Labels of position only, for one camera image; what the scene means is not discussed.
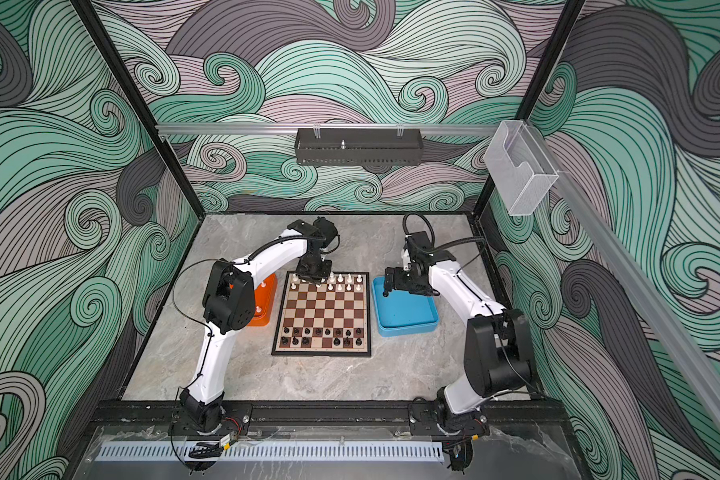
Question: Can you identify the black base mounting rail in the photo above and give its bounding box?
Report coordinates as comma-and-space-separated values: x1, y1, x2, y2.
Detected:
92, 399, 567, 432

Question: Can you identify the orange plastic tray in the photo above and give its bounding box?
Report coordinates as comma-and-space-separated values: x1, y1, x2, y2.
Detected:
248, 274, 277, 327

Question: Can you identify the white slotted cable duct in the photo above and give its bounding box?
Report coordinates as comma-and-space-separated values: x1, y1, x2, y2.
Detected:
93, 441, 445, 463

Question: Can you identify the clear acrylic wall holder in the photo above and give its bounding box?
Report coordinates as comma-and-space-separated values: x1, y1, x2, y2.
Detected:
483, 120, 558, 217

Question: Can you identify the aluminium rail wall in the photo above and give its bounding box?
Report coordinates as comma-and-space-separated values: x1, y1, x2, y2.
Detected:
521, 122, 720, 432
155, 122, 498, 137

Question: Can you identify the aluminium rail right wall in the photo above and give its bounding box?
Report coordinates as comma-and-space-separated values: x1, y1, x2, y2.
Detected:
521, 122, 720, 432

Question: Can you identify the blue plastic tray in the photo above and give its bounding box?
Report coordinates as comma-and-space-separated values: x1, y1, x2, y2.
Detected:
372, 276, 440, 338

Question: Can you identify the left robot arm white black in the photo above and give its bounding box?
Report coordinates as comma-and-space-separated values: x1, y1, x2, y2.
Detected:
179, 217, 339, 433

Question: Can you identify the brown cream chess board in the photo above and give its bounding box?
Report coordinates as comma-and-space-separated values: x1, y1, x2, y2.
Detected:
271, 271, 372, 358

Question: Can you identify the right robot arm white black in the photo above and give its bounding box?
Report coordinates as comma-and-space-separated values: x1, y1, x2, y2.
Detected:
379, 213, 534, 431

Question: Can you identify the aluminium rail back wall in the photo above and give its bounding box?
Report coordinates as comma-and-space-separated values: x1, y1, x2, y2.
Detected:
155, 122, 498, 137

